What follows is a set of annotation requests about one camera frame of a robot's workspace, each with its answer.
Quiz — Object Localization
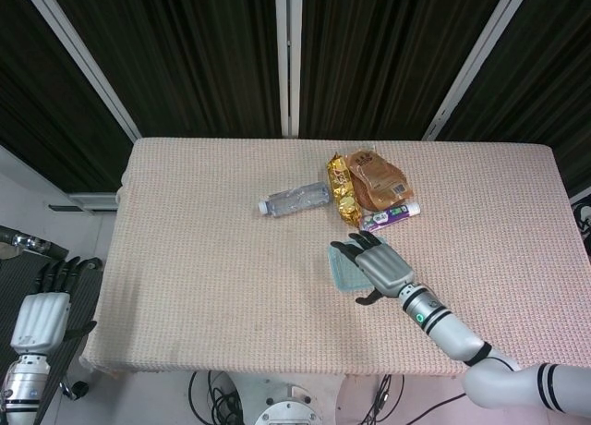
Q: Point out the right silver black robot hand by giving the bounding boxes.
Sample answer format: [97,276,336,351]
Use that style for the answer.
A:
[330,231,415,306]

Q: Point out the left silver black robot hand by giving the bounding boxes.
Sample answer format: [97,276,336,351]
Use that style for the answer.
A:
[9,256,101,355]

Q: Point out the grey round robot base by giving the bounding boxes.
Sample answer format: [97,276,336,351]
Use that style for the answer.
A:
[254,382,324,425]

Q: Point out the clear plastic food container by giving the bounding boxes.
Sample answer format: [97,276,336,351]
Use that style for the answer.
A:
[328,239,377,294]

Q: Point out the black floor mat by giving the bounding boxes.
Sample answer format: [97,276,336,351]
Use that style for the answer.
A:
[0,252,103,401]

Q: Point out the purple white toothpaste tube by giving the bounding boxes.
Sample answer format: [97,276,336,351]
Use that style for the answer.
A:
[359,200,421,236]

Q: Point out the silver metal tube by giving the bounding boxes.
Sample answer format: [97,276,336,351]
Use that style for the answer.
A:
[0,225,57,259]

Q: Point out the black caster wheel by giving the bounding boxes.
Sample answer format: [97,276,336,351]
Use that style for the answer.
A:
[61,379,90,402]

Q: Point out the brown paper snack bag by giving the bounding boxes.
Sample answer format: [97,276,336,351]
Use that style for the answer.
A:
[345,148,413,210]

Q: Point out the gold foil snack bag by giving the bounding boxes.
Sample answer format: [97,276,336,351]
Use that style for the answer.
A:
[326,152,362,226]

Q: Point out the clear plastic water bottle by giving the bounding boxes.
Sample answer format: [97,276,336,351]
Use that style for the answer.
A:
[257,180,332,216]

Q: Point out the pink waffle tablecloth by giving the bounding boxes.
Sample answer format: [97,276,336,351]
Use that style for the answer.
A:
[78,137,568,380]

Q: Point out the black white printed sign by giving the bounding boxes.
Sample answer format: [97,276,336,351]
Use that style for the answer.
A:
[571,197,591,265]

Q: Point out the dark pleated curtain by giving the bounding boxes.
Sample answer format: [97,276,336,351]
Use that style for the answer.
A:
[0,0,133,194]
[433,0,591,198]
[48,0,283,139]
[298,0,512,140]

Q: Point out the thin black cable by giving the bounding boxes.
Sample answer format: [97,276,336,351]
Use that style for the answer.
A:
[368,373,467,425]

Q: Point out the grey wall rail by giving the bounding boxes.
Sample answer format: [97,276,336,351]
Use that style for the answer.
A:
[48,191,120,213]

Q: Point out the black cable bundle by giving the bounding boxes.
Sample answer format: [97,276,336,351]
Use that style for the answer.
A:
[188,370,242,425]

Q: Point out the white frame post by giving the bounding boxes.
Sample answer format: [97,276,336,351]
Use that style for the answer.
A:
[274,0,304,138]
[18,0,142,142]
[422,0,539,142]

